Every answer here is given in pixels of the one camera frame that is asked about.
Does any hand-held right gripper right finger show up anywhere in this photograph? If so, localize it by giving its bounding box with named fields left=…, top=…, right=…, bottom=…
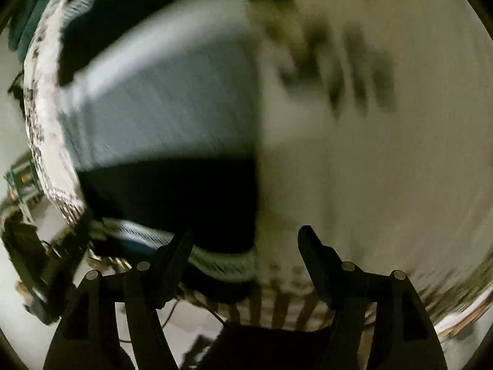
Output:
left=297, top=225, right=449, bottom=370

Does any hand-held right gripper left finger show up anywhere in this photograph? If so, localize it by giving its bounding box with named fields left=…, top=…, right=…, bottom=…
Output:
left=42, top=229, right=195, bottom=370

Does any grey and black garment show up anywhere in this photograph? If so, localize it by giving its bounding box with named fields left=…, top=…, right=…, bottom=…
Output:
left=57, top=0, right=267, bottom=256

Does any white blue striped knit cloth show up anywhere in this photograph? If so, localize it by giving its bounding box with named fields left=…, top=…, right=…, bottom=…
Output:
left=91, top=218, right=258, bottom=283

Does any brown striped cloth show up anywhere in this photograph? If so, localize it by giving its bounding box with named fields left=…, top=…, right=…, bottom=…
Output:
left=181, top=266, right=376, bottom=332

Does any cream printed bed sheet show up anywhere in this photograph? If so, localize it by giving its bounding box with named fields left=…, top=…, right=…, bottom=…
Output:
left=22, top=0, right=493, bottom=340

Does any green patterned box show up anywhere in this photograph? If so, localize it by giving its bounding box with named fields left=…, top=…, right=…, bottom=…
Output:
left=4, top=156, right=44, bottom=205

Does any dark green cloth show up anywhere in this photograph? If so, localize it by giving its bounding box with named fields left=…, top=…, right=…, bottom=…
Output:
left=7, top=0, right=70, bottom=60

